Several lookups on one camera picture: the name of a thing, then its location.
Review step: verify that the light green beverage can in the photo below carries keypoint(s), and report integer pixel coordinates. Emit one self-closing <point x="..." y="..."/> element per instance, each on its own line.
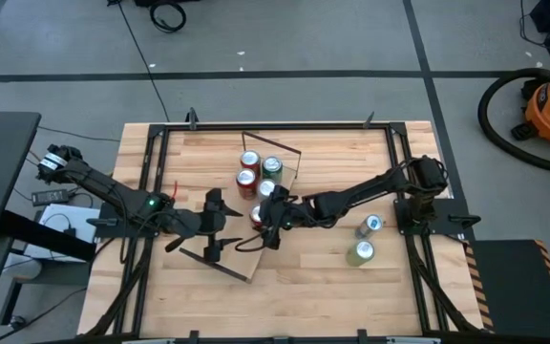
<point x="360" y="254"/>

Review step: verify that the orange Fanta can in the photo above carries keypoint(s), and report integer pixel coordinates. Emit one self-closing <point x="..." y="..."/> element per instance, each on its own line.
<point x="250" y="162"/>

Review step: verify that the red beverage can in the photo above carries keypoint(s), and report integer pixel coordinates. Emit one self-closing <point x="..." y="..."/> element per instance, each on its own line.
<point x="246" y="186"/>
<point x="255" y="217"/>

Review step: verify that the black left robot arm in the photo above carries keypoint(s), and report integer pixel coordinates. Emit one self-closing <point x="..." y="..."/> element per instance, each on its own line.
<point x="98" y="184"/>

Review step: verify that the black power adapter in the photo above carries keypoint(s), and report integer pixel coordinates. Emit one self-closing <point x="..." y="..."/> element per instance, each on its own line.
<point x="49" y="196"/>

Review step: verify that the black table clamp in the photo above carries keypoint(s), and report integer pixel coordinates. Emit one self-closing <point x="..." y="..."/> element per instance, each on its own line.
<point x="191" y="118"/>
<point x="369" y="120"/>
<point x="194" y="336"/>
<point x="362" y="336"/>

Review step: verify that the white box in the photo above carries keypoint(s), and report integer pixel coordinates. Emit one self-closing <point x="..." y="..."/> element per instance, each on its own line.
<point x="60" y="220"/>

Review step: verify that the silver beverage can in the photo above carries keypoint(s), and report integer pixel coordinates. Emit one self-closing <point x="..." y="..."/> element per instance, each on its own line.
<point x="265" y="189"/>

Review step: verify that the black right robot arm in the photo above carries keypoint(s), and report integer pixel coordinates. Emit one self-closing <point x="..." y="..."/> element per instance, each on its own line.
<point x="351" y="193"/>

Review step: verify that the black mat with hazard stripes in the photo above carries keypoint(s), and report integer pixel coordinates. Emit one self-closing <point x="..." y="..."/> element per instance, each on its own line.
<point x="518" y="286"/>

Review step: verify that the black aluminium table frame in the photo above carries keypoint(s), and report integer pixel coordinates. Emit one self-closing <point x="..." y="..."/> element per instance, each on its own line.
<point x="332" y="126"/>

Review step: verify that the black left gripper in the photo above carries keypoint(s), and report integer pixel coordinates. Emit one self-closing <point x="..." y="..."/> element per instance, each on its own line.
<point x="213" y="222"/>

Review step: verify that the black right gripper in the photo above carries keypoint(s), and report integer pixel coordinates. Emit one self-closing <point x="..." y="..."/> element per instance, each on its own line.
<point x="279" y="215"/>

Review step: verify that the slim blue silver can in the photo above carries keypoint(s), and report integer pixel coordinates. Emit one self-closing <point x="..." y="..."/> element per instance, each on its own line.
<point x="368" y="227"/>

